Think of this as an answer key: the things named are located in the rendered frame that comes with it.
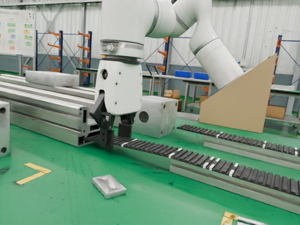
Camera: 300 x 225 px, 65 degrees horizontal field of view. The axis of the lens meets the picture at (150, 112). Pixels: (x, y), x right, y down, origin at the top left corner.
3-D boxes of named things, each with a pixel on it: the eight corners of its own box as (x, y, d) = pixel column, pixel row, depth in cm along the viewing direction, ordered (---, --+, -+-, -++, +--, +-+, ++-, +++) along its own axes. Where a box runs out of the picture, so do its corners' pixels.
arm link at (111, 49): (125, 40, 39) (123, 58, 39) (152, 47, 46) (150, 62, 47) (88, 39, 43) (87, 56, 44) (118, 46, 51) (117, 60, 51)
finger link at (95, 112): (89, 99, 39) (97, 127, 42) (117, 81, 45) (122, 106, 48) (84, 98, 40) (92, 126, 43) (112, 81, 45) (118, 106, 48)
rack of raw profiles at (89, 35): (18, 77, 1050) (18, 26, 1010) (36, 77, 1130) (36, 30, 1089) (74, 86, 911) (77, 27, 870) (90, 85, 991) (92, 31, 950)
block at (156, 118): (178, 130, 71) (181, 99, 69) (158, 138, 60) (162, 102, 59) (152, 124, 75) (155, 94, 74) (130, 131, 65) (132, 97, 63)
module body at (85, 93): (148, 125, 73) (151, 98, 72) (130, 131, 65) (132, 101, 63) (6, 92, 113) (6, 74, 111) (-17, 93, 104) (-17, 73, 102)
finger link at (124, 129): (131, 113, 49) (128, 143, 50) (139, 111, 51) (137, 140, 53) (118, 110, 50) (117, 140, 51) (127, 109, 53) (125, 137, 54)
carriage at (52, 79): (78, 93, 88) (79, 75, 87) (53, 94, 79) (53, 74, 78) (51, 88, 96) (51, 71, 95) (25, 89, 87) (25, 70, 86)
